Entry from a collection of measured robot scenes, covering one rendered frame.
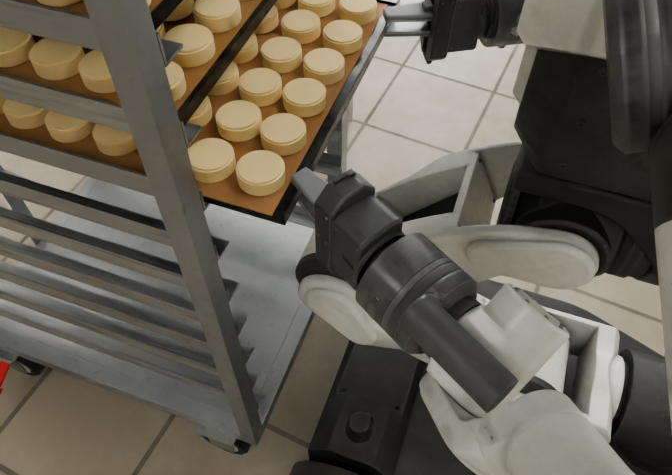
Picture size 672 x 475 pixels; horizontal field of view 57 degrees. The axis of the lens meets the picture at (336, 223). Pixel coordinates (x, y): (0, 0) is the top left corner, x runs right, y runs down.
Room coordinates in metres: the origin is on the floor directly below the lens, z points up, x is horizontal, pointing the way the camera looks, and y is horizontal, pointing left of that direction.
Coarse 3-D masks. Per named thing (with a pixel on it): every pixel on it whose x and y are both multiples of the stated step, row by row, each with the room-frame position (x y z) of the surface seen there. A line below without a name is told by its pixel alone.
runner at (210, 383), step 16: (0, 304) 0.60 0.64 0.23; (16, 320) 0.56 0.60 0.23; (32, 320) 0.55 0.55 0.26; (48, 320) 0.56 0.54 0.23; (64, 336) 0.52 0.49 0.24; (80, 336) 0.53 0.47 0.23; (96, 336) 0.53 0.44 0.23; (112, 352) 0.49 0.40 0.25; (128, 352) 0.50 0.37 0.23; (144, 352) 0.50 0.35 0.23; (160, 368) 0.45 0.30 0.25; (176, 368) 0.46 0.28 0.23; (192, 368) 0.46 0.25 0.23; (192, 384) 0.43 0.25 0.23; (208, 384) 0.42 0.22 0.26; (256, 400) 0.41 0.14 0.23
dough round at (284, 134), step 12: (264, 120) 0.50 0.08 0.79; (276, 120) 0.50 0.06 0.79; (288, 120) 0.50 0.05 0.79; (300, 120) 0.50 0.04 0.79; (264, 132) 0.48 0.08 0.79; (276, 132) 0.48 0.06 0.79; (288, 132) 0.48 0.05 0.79; (300, 132) 0.48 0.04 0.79; (264, 144) 0.47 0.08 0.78; (276, 144) 0.46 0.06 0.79; (288, 144) 0.46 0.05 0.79; (300, 144) 0.47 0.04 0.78
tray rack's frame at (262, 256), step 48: (96, 192) 0.94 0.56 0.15; (144, 240) 0.80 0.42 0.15; (240, 240) 0.80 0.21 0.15; (288, 240) 0.80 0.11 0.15; (96, 288) 0.68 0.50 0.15; (240, 288) 0.68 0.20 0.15; (288, 288) 0.68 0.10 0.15; (0, 336) 0.57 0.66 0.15; (48, 336) 0.57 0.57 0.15; (240, 336) 0.57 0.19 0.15; (288, 336) 0.57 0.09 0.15; (96, 384) 0.48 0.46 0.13; (144, 384) 0.47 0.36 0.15
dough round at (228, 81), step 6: (228, 66) 0.59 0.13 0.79; (234, 66) 0.59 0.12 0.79; (228, 72) 0.58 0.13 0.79; (234, 72) 0.58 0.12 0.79; (222, 78) 0.57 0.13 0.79; (228, 78) 0.57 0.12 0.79; (234, 78) 0.57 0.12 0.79; (216, 84) 0.56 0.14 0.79; (222, 84) 0.56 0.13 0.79; (228, 84) 0.56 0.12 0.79; (234, 84) 0.57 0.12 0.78; (216, 90) 0.56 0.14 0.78; (222, 90) 0.56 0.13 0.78; (228, 90) 0.56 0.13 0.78
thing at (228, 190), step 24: (336, 0) 0.76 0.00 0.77; (312, 48) 0.65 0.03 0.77; (360, 48) 0.65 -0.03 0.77; (240, 72) 0.60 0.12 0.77; (288, 72) 0.60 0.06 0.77; (216, 96) 0.56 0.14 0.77; (336, 96) 0.56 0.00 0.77; (0, 120) 0.52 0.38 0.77; (312, 120) 0.52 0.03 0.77; (48, 144) 0.48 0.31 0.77; (72, 144) 0.48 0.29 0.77; (192, 144) 0.48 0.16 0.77; (240, 144) 0.48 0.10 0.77; (288, 168) 0.44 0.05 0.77; (216, 192) 0.41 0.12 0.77; (240, 192) 0.41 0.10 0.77
